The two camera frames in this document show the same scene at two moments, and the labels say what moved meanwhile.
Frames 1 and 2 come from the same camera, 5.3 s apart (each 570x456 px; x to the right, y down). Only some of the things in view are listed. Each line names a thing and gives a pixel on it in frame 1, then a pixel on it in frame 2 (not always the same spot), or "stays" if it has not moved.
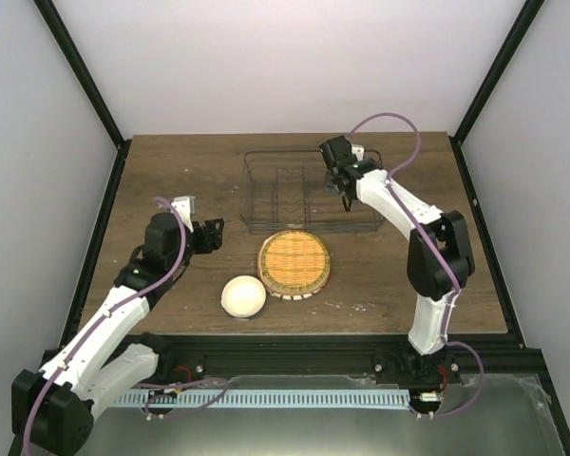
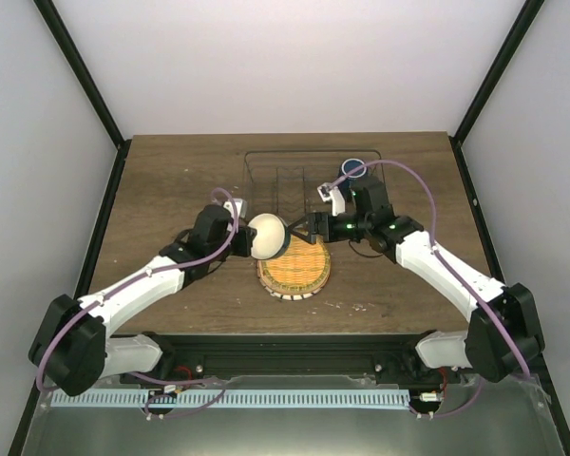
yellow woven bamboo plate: x=294 y=261 stays
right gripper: x=330 y=177 → x=315 y=219
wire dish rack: x=289 y=191 stays
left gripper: x=211 y=239 → x=248 y=235
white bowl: x=243 y=296 → x=272 y=237
